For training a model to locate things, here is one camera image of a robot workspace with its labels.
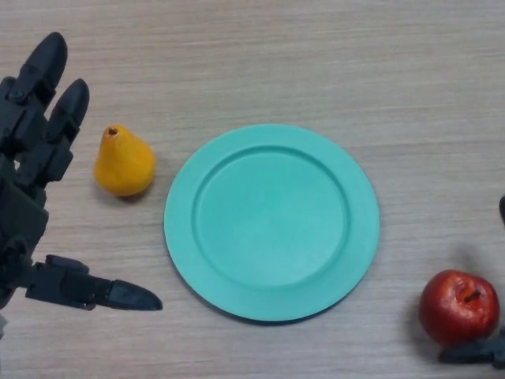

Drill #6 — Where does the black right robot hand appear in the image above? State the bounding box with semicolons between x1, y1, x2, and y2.
438;195;505;370

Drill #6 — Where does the yellow pear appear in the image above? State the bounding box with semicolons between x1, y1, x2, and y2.
92;124;156;197

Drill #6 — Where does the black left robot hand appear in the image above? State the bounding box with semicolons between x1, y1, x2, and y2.
0;32;164;313

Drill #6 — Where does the green round plate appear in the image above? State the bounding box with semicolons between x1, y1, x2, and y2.
163;123;380;325

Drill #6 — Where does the red apple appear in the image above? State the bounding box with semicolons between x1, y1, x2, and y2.
417;269;501;347

